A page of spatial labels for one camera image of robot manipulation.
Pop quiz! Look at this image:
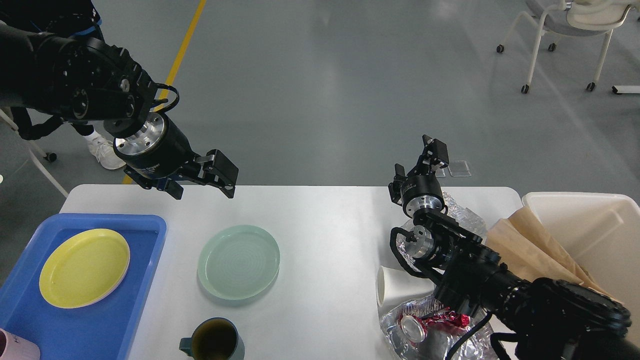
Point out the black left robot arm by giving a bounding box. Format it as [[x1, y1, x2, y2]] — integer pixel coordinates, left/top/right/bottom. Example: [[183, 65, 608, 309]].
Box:
[[1, 24, 239, 199]]

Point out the crushed red soda can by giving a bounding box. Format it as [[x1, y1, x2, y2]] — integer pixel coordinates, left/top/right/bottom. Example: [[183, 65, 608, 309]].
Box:
[[398, 309, 471, 344]]

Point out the crumpled aluminium foil ball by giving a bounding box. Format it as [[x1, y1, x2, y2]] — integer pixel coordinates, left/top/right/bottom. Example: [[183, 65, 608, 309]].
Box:
[[395, 191, 488, 273]]

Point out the brown paper bag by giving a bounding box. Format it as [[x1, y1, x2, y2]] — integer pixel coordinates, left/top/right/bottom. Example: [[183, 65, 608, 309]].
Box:
[[486, 206, 612, 297]]

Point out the pale green plate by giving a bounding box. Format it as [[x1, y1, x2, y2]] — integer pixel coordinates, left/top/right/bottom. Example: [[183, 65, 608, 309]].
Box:
[[196, 225, 281, 301]]

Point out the person in black clothes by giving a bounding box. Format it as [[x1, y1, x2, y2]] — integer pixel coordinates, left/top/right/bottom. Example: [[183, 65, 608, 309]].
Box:
[[0, 0, 125, 171]]

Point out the teal mug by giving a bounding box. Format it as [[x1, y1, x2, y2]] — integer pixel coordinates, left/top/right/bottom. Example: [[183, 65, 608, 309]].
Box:
[[178, 317, 246, 360]]

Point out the blue plastic tray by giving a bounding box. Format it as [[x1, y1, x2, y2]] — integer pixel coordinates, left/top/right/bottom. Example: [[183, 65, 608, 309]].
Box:
[[0, 213, 167, 360]]

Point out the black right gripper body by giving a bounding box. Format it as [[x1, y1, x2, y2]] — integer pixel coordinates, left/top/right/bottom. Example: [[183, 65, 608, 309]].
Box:
[[388, 173, 446, 218]]

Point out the white plastic bin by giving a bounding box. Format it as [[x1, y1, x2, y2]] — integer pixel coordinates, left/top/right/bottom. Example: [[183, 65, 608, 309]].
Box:
[[522, 192, 640, 345]]

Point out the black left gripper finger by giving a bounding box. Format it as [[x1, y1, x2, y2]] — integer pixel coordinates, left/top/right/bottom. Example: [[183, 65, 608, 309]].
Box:
[[158, 178, 184, 200], [195, 149, 239, 199]]

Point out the yellow plate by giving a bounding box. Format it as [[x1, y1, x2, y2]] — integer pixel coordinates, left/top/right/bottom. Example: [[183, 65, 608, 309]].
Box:
[[38, 228, 131, 309]]

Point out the flat crumpled foil sheet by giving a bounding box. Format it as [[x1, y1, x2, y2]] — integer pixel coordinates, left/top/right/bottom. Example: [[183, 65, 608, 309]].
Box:
[[381, 294, 486, 360]]

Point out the pink mug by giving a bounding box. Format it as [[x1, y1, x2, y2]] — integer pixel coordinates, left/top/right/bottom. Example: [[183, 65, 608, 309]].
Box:
[[0, 329, 41, 360]]

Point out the white wheeled chair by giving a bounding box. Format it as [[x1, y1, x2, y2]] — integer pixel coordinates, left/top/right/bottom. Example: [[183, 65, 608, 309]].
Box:
[[496, 0, 639, 94]]

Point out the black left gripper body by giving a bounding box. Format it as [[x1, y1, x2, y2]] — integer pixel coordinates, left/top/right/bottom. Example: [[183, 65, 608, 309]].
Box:
[[113, 112, 201, 190]]

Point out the white paper cup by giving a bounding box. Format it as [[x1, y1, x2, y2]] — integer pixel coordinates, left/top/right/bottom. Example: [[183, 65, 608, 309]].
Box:
[[375, 266, 435, 309]]

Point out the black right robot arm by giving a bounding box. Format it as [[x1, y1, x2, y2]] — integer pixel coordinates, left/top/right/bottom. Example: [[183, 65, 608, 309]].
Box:
[[388, 135, 639, 360]]

